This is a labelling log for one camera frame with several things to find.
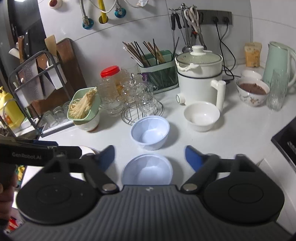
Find grey power strip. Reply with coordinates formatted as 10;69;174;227
196;9;233;25

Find wooden cutting board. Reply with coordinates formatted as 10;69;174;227
30;38;85;116

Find ribbed glass tumbler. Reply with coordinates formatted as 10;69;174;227
266;69;290;111

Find yellow detergent jug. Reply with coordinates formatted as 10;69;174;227
0;86;25;130

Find black handled knife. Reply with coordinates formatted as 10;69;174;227
23;30;31;58

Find black cooktop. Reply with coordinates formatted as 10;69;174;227
271;120;296;163

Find cluster of glass cups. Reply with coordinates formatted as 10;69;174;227
98;67;162;116

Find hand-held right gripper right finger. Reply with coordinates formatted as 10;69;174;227
180;145;253;194

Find white round wall cap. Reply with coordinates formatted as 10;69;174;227
48;0;64;9

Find white hose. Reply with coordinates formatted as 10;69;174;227
88;0;151;12

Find dry noodles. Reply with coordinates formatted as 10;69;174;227
69;87;98;120

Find textured steel cleaver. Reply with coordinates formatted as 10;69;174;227
17;62;47;100

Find wooden spatula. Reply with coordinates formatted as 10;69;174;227
44;35;57;57

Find white handled scissors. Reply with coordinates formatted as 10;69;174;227
184;6;207;47

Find brown handled knife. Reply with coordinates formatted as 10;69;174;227
17;37;25;63

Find white electric pot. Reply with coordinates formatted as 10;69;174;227
175;45;226;113

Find drinking glass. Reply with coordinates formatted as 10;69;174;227
53;106;65;123
42;111;55;127
62;101;72;116

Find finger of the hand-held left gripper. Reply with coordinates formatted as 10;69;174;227
55;146;82;160

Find white utensil holder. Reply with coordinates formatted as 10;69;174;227
46;61;67;90
13;87;33;108

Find pale blue bowl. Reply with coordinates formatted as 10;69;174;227
122;154;173;186
131;116;170;151

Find black dish rack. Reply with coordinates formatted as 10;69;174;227
8;50;74;138

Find pale green kettle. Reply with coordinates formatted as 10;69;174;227
262;41;296;90

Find green colander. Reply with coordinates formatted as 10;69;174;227
67;88;101;123

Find person's left hand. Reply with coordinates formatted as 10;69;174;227
0;163;18;223

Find black power cable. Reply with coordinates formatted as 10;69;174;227
215;22;235;77
223;22;238;72

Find yellow packet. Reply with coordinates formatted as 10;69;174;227
244;42;263;68

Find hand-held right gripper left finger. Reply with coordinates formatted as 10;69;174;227
43;145;120;194

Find white bowl under colander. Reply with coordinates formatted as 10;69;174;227
73;109;101;132

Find plain white bowl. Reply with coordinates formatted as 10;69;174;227
184;101;221;132

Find green chopstick holder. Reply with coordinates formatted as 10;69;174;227
138;50;179;94

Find yellow hose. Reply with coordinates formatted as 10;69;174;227
98;0;109;24

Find bundle of chopsticks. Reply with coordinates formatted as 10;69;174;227
122;38;167;66

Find row of hanging utensils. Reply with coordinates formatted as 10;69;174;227
169;3;207;54

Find red lid jar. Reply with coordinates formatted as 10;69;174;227
100;65;122;102

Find floral bowl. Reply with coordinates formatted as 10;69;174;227
236;78;270;107

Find wire cup rack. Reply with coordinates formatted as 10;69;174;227
121;98;164;126

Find metal hose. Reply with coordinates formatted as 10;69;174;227
79;0;89;24

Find small white bowl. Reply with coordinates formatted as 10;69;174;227
240;70;262;81

